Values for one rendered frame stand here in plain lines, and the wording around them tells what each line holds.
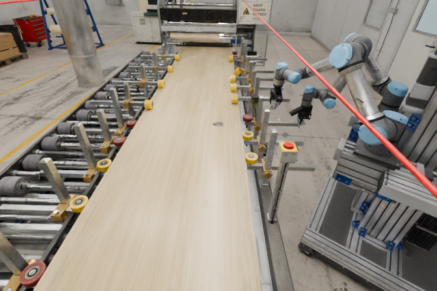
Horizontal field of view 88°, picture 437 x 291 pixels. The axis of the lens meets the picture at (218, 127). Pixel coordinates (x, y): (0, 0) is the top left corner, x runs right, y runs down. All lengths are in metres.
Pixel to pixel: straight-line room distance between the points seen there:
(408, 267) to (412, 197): 0.81
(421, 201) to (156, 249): 1.27
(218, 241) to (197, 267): 0.13
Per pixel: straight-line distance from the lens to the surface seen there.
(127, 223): 1.19
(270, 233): 1.36
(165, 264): 1.05
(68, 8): 4.93
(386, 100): 1.94
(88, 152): 1.54
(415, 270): 2.25
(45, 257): 1.32
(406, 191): 1.53
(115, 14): 11.60
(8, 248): 1.22
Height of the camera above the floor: 1.83
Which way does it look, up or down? 33 degrees down
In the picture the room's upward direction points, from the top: 1 degrees clockwise
